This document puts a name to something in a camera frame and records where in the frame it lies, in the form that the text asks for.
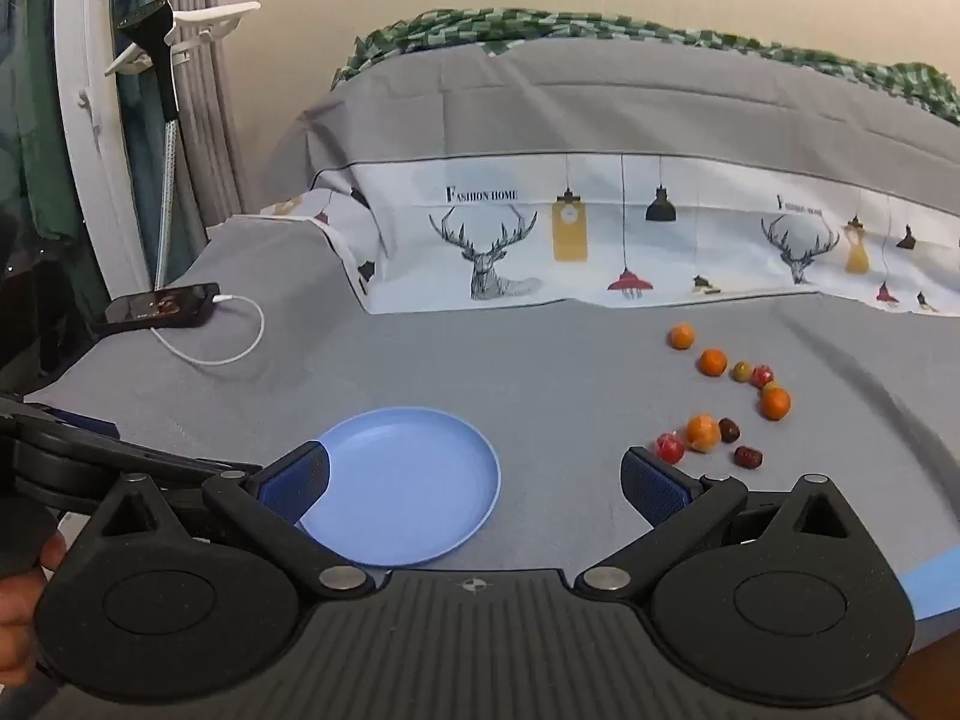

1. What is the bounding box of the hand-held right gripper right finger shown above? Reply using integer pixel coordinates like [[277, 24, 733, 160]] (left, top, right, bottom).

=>
[[573, 445, 895, 602]]

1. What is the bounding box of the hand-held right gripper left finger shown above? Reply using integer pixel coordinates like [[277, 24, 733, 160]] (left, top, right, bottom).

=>
[[54, 441, 377, 602]]

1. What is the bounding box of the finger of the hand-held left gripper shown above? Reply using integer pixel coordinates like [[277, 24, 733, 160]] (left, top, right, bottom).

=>
[[111, 441, 262, 482]]

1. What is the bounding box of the blue round plate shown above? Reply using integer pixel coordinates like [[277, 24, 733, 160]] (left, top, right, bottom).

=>
[[295, 406, 502, 569]]

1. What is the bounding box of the person's left hand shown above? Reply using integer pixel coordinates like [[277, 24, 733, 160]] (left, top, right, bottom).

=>
[[0, 531, 70, 685]]

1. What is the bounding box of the pale patched orange tangerine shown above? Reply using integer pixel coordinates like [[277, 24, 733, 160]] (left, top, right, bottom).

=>
[[686, 414, 722, 453]]

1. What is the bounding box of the black smartphone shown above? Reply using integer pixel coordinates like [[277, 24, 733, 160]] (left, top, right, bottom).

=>
[[91, 283, 223, 337]]

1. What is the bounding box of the light blue mat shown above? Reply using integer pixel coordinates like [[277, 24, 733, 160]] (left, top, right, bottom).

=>
[[902, 561, 960, 620]]

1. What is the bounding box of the grey curtain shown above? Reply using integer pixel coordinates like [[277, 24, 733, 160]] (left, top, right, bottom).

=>
[[166, 0, 250, 245]]

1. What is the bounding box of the grey deer printed duvet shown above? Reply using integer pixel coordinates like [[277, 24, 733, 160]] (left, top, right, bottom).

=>
[[259, 37, 960, 317]]

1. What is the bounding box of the black gooseneck phone holder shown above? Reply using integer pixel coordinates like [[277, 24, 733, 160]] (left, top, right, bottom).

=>
[[116, 0, 183, 292]]

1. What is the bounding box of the white plastic rack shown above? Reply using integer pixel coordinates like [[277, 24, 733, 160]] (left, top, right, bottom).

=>
[[103, 2, 262, 77]]

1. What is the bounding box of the green checked blanket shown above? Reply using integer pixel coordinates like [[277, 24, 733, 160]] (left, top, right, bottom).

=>
[[332, 9, 960, 125]]

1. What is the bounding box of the white charging cable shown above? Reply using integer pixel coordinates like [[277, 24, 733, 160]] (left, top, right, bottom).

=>
[[150, 292, 266, 368]]

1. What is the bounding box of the white window frame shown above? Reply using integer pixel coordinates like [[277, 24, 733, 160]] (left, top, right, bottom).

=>
[[51, 0, 152, 302]]

